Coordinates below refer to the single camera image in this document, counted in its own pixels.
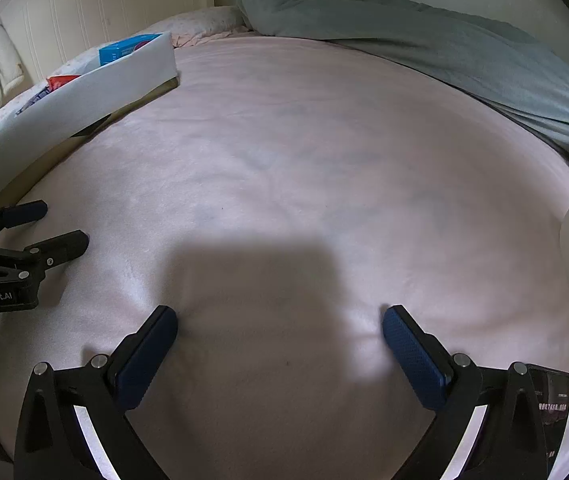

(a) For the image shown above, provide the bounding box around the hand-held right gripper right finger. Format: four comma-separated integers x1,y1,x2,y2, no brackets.
382,304,556,480

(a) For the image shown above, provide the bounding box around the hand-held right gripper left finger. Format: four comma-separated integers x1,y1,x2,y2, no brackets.
13,305,179,480

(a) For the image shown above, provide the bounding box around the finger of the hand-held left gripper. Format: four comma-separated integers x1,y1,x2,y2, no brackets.
0,199,48,247
23,229,90,268

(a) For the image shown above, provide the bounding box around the white foam box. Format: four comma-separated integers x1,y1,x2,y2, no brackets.
0,31,181,203

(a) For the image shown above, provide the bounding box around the black snack packet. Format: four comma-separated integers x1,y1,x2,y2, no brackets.
527,364,569,478

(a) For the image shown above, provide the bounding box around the blue box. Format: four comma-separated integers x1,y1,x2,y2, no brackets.
98,34,164,67

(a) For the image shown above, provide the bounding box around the pink bed sheet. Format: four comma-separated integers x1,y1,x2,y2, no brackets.
0,30,569,480

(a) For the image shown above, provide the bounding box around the pink pillow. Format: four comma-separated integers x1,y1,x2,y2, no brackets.
142,6,252,48

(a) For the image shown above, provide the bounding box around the grey-green pillow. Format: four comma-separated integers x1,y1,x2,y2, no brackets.
228,0,569,163

